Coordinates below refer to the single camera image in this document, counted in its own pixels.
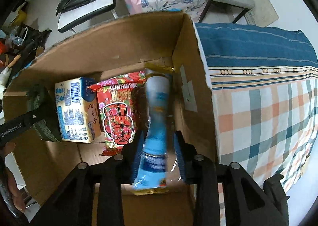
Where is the person's left hand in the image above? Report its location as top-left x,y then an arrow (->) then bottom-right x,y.
0,142 -> 26,215

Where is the white handled tool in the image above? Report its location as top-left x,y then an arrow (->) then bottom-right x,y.
0,54 -> 21,98

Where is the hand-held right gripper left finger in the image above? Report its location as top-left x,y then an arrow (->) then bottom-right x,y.
32,130 -> 145,226

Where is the dark green packet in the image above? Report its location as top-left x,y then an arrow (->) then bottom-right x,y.
26,84 -> 62,142

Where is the white cushioned chair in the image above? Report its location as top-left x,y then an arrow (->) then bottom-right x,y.
50,0 -> 118,33

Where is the light blue tissue packet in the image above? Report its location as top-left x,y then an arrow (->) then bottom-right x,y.
131,67 -> 175,196

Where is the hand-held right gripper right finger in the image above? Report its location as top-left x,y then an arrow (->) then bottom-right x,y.
173,130 -> 269,226

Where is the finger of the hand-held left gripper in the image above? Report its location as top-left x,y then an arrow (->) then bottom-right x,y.
23,108 -> 49,130

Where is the red floral packet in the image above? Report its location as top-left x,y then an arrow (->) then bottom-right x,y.
87,71 -> 147,155

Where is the pink floral packet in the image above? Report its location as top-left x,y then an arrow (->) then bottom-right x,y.
128,0 -> 207,22

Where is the plaid bed sheet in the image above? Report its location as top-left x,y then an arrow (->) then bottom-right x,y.
193,22 -> 318,226

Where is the yellow blue carton box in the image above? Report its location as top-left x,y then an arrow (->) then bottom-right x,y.
55,77 -> 103,143

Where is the brown cardboard box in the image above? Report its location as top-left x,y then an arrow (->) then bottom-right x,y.
2,10 -> 219,226

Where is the yellow bag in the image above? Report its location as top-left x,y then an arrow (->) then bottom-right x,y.
14,9 -> 27,25

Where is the beige paper sheet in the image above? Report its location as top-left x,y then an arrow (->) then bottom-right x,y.
244,0 -> 280,27

